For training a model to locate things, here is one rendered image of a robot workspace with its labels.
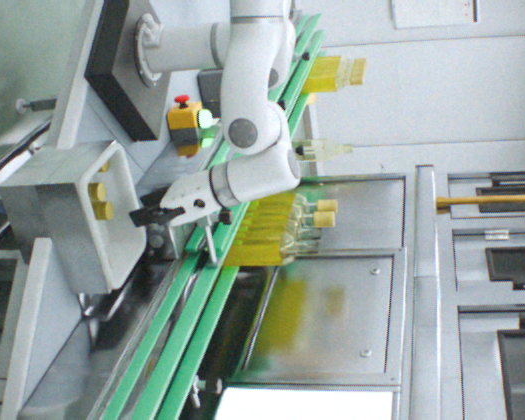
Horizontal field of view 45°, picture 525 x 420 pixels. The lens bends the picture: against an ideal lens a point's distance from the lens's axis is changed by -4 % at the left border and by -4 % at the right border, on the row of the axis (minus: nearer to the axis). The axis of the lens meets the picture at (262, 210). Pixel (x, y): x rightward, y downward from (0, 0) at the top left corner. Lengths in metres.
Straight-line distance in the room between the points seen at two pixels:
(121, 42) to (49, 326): 0.55
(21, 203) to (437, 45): 6.41
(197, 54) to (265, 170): 0.39
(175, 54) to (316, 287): 0.60
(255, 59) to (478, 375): 0.73
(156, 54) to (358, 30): 5.95
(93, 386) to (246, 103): 0.50
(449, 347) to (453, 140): 6.38
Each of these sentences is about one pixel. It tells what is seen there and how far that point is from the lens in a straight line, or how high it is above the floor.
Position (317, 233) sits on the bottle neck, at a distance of 1.45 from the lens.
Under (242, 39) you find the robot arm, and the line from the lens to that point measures 1.04.
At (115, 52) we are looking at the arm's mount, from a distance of 1.31.
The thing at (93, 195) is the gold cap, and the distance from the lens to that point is 1.19.
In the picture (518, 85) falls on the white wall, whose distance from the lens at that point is 7.51.
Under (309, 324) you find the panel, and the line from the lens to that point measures 1.41.
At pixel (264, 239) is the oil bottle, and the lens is 1.42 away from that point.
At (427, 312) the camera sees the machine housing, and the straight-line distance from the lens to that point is 1.42.
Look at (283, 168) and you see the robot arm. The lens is 1.05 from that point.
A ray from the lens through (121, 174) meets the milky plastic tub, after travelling 1.24.
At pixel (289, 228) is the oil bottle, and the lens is 1.44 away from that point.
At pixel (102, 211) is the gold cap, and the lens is 1.22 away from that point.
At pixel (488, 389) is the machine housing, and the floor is 1.48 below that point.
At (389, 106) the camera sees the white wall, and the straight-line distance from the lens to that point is 7.51.
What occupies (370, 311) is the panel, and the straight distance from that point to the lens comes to 1.42.
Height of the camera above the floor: 1.38
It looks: 14 degrees down
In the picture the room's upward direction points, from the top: 88 degrees clockwise
